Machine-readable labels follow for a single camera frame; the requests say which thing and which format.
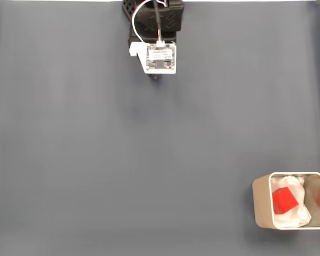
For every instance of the dark grey table mat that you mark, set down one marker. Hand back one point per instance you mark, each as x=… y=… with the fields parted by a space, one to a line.
x=160 y=146

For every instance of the beige metal box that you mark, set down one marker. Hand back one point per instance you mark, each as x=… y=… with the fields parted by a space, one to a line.
x=261 y=202

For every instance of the white crumpled paper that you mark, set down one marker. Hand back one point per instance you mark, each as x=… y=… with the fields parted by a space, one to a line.
x=293 y=220

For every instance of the white mounted camera board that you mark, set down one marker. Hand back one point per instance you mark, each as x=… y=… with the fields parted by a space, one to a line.
x=161 y=58

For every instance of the red cube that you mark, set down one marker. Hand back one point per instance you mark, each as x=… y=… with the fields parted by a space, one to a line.
x=284 y=201

